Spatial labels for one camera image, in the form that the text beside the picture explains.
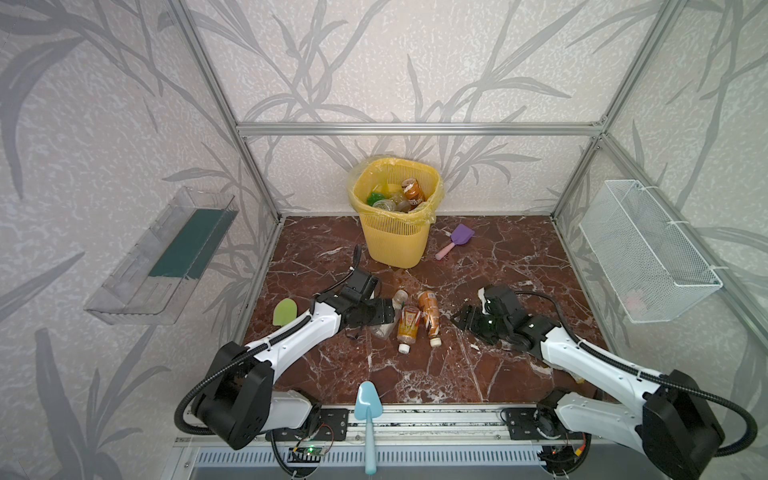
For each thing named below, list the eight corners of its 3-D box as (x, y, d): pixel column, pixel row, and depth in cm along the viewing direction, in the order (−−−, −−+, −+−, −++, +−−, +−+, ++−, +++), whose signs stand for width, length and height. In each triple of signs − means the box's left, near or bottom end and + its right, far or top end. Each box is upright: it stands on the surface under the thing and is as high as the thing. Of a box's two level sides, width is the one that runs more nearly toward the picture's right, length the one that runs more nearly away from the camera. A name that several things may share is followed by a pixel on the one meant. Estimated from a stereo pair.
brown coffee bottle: (420, 347, 88) (420, 340, 84) (418, 298, 98) (419, 290, 94) (440, 347, 88) (442, 340, 84) (436, 298, 98) (438, 290, 94)
